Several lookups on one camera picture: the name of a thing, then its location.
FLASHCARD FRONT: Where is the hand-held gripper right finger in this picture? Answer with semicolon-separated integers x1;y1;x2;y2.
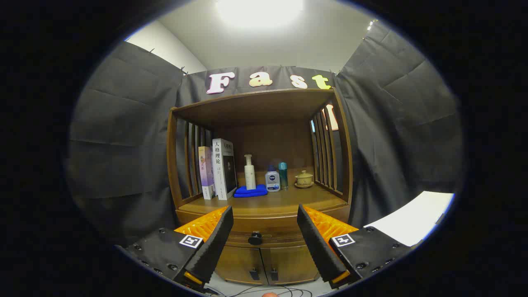
297;204;421;289

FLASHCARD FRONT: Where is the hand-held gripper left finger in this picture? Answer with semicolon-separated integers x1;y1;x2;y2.
118;205;234;289

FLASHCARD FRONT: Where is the brown wooden drawer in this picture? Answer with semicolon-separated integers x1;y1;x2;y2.
177;208;351;248

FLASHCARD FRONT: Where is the wooden cabinet door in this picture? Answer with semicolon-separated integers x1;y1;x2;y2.
261;246;320;285
215;247;269;285

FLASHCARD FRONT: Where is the brown wooden countertop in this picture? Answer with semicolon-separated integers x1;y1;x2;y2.
190;184;348;215

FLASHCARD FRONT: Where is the brown wooden cabinet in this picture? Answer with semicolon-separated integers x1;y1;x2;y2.
166;88;354;286

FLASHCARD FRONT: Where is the blue folded cloth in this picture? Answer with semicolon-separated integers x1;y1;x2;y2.
233;184;269;198

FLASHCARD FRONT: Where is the beige lidded teacup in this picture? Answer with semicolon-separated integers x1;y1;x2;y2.
295;170;314;189

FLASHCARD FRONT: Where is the purple book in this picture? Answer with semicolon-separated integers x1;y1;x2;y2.
198;146;216;200

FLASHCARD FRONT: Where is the thick white and black book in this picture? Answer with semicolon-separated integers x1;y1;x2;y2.
212;138;238;201

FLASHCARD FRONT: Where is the teal bottle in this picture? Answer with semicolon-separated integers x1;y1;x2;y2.
278;162;289;191

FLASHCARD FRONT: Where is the white bottle with blue pump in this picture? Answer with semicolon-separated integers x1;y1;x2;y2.
265;165;281;193

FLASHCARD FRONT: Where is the white flat panel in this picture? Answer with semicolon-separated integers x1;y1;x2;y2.
364;191;455;247

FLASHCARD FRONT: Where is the black floor cable tangle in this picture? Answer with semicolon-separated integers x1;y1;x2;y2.
206;284;314;297

